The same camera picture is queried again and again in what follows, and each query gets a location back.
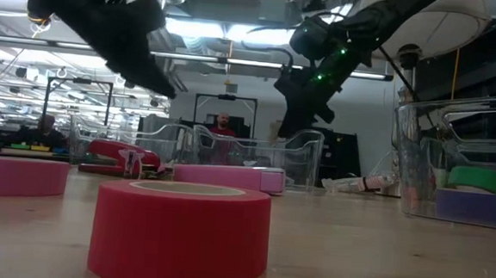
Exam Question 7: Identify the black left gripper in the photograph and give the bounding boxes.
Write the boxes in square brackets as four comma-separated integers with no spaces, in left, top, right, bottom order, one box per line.
[20,0,184,100]

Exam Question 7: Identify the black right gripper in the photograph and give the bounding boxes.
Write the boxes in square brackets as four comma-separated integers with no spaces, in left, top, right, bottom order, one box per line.
[270,49,350,142]

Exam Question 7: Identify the red stapler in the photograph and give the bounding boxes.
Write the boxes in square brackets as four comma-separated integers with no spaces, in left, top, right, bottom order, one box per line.
[77,138,163,180]

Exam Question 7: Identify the red tape roll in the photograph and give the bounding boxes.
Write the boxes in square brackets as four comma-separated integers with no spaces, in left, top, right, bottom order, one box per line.
[86,176,274,278]

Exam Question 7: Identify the pink tape roll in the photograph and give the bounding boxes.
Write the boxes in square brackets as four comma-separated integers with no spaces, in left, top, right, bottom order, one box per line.
[0,156,72,201]

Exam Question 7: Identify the green tape roll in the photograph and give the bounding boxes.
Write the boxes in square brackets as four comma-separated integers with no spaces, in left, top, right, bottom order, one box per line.
[445,164,496,195]

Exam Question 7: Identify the purple tape roll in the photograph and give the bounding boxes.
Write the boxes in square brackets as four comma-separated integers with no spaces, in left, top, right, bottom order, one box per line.
[435,188,496,225]

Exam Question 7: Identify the clear plastic bin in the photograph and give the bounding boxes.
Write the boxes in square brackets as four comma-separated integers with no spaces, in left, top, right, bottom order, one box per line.
[67,116,198,175]
[387,86,496,232]
[189,122,326,193]

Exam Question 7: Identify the long ceiling light bar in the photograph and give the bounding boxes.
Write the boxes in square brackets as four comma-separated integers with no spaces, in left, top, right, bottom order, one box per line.
[0,33,395,83]

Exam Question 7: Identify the black cabinet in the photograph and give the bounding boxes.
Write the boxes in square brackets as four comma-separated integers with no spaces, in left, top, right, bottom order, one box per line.
[319,128,364,177]

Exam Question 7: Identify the person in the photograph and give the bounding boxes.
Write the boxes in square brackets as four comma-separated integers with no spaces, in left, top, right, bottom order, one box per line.
[18,111,70,151]
[206,112,239,165]

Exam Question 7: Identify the clear plastic bottle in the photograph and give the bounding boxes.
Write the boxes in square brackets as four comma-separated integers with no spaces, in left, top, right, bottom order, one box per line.
[320,168,399,197]

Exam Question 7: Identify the white lamp shade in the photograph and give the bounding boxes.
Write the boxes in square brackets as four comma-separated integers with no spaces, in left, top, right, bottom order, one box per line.
[377,0,495,111]

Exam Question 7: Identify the black metal frame rig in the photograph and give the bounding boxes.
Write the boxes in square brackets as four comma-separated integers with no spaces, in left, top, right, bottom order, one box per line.
[40,76,115,149]
[193,92,259,130]

